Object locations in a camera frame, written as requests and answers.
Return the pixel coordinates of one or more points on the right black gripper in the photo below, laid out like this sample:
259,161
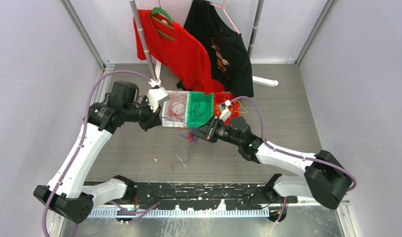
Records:
207,131

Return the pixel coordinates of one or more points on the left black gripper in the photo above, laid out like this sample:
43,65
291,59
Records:
153,119

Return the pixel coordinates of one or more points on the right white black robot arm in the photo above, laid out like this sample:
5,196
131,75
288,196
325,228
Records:
319,176

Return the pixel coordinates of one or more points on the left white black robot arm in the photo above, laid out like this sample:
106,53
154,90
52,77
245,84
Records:
66,193

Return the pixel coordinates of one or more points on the green plastic bin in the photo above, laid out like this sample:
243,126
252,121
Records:
200,108

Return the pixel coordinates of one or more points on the white plastic bin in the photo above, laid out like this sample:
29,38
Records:
174,111

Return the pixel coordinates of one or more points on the red plastic bin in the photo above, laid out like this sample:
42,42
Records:
236,107

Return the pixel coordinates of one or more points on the black printed t-shirt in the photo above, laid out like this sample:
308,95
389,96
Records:
230,65

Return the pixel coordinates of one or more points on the red t-shirt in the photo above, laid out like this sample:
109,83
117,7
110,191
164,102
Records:
185,56

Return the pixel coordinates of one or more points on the green clothes hanger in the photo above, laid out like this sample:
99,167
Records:
162,17

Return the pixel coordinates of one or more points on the pink clothes hanger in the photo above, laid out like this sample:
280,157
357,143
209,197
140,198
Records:
223,7

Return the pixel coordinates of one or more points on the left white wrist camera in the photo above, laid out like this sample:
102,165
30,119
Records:
156,97

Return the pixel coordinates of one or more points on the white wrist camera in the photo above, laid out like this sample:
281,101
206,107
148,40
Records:
224,109
156,97

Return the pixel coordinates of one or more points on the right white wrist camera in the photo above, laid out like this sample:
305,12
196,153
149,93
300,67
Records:
224,109

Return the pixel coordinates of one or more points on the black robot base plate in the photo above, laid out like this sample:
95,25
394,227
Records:
200,196

